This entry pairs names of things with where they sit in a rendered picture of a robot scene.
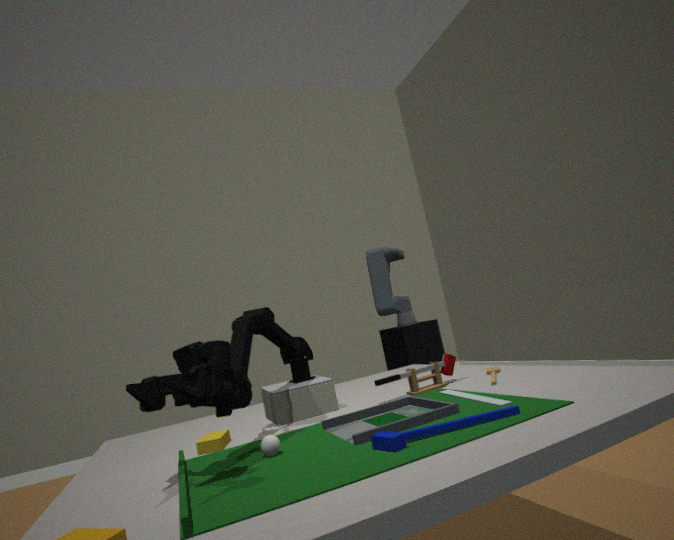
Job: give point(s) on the green flat mat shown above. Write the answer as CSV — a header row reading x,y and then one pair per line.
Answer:
x,y
231,485

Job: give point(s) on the white golf ball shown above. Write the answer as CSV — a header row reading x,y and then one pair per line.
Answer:
x,y
270,445

